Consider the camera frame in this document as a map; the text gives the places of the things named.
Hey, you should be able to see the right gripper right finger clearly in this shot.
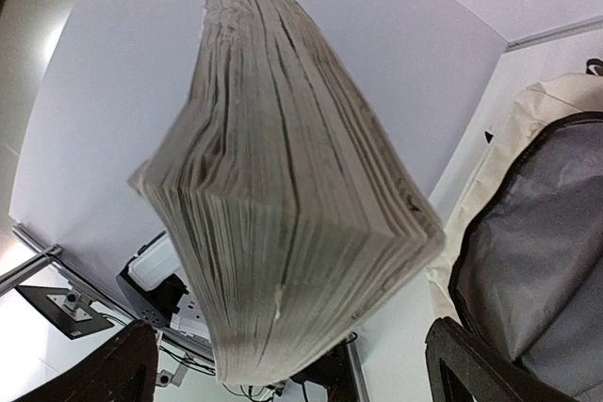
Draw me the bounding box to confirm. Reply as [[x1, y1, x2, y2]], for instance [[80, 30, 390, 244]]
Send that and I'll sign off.
[[425, 316, 574, 401]]

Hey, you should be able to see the cream canvas backpack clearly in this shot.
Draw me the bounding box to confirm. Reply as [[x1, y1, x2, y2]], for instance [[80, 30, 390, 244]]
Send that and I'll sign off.
[[426, 60, 602, 401]]

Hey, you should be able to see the monitor stand plate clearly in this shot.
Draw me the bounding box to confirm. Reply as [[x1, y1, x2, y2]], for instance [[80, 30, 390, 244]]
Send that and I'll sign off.
[[16, 284, 113, 340]]

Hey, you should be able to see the orange cover paperback book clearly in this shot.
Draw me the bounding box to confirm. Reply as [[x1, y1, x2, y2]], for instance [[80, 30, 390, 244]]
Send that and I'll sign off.
[[130, 0, 445, 386]]

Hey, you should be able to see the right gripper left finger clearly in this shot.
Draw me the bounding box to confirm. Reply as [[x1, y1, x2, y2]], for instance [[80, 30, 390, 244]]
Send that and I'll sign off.
[[40, 321, 158, 401]]

